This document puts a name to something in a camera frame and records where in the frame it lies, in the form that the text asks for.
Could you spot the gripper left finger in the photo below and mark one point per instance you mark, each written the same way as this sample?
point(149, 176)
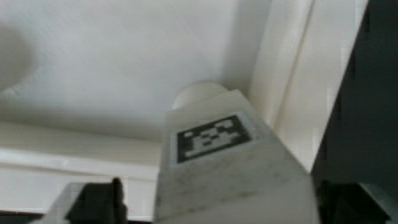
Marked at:
point(88, 204)

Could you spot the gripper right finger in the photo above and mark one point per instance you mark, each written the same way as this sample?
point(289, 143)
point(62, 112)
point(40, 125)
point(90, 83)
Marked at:
point(353, 203)

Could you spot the white leg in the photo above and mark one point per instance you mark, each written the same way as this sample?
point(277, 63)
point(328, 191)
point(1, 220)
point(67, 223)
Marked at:
point(231, 180)

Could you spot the white square tabletop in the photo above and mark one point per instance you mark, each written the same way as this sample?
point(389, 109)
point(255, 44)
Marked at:
point(99, 57)

